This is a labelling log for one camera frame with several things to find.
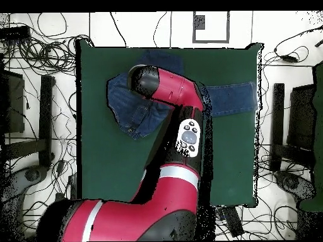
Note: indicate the blue denim jeans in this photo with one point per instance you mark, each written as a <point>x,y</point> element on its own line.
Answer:
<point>131,111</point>

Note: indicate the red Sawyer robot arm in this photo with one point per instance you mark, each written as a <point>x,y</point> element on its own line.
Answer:
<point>171,85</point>

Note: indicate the dark green table cloth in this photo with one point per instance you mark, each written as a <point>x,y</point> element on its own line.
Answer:
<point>227,151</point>

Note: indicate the black power strip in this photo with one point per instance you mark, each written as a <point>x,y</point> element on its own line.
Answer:
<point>15,32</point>
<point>72,186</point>
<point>233,221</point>

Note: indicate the black power adapter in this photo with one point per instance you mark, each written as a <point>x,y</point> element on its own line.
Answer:
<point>60,166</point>
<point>59,197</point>
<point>289,58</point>

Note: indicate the black stand base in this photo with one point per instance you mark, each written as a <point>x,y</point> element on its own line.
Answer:
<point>277,121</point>
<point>46,121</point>

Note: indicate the grey wheeled chair base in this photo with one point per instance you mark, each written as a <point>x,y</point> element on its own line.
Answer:
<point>292,182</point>
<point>32,175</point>

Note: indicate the black box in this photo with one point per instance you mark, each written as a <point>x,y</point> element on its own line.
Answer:
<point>15,106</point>
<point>301,116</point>

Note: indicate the dark green spare cloth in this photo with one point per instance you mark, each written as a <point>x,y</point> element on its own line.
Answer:
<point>318,126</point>

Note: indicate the grey square floor frame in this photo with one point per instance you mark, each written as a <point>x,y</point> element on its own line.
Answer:
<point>199,22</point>

